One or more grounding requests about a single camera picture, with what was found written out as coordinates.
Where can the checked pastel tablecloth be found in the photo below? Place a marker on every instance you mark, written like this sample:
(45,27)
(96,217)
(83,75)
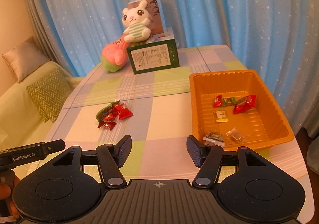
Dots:
(154,104)

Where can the tall brown cardboard box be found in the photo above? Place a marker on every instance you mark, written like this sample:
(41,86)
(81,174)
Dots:
(157,12)

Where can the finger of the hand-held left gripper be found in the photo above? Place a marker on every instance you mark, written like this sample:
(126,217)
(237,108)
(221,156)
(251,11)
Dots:
(54,145)

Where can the orange plastic tray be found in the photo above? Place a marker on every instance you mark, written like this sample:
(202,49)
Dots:
(264,104)

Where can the blue star curtain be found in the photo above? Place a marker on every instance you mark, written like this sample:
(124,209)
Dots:
(199,7)

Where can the grey cushion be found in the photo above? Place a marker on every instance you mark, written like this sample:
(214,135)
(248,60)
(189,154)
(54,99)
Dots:
(22,59)

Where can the small green candy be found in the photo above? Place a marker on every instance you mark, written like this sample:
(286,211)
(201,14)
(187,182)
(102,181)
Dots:
(230,101)

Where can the small clear snack packet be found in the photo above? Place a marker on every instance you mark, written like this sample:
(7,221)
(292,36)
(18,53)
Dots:
(235,135)

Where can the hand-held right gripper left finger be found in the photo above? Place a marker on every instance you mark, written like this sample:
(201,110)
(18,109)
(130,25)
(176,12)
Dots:
(124,149)

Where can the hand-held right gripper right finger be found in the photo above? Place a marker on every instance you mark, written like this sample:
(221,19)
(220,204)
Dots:
(193,150)

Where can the green cardboard box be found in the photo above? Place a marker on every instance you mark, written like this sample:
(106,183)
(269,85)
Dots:
(152,58)

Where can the person's left hand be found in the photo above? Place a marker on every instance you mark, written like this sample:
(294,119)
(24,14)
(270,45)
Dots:
(6,190)

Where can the white bunny plush toy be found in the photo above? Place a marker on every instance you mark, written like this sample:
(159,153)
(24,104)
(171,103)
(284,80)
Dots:
(135,24)

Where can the red snack packet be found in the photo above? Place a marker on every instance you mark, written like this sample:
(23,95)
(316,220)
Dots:
(111,115)
(218,101)
(245,104)
(107,125)
(125,113)

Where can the green zigzag cushion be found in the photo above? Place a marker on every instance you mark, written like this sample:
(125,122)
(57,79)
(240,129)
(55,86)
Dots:
(47,94)

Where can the small yellow candy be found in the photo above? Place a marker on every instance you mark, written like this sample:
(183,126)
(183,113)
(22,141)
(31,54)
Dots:
(221,116)

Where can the green snack wrapper packet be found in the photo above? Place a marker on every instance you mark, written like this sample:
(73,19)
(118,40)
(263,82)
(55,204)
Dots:
(104,111)

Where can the light green sofa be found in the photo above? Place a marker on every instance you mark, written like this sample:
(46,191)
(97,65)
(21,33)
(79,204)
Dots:
(15,104)

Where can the pink green plush toy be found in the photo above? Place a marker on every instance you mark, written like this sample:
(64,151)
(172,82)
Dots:
(114,54)

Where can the grey star curtain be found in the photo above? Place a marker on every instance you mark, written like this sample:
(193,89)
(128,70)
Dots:
(42,14)
(296,47)

